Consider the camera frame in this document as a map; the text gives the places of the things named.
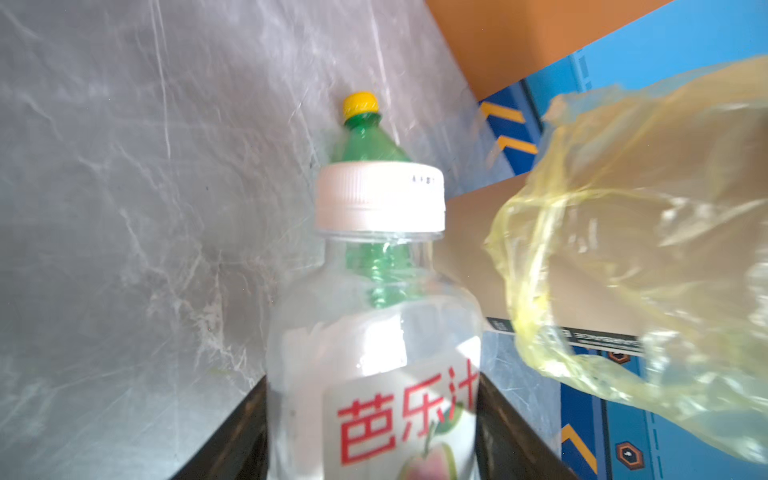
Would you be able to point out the green soda bottle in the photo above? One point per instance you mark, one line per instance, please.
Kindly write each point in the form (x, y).
(375, 194)

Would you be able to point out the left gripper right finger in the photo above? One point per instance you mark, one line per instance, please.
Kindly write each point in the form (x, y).
(506, 447)

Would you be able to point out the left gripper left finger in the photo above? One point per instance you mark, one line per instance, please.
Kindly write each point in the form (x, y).
(238, 449)

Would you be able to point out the bin with yellow bag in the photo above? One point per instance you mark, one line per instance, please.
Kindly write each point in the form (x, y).
(631, 262)

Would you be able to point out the guava juice bottle white cap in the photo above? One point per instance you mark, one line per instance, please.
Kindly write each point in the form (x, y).
(357, 392)

